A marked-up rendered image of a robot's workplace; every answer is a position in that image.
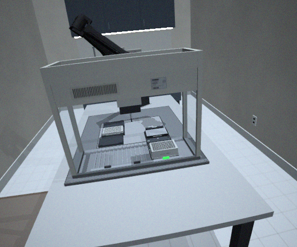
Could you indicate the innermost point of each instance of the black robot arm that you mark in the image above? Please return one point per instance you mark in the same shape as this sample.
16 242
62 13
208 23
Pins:
105 46

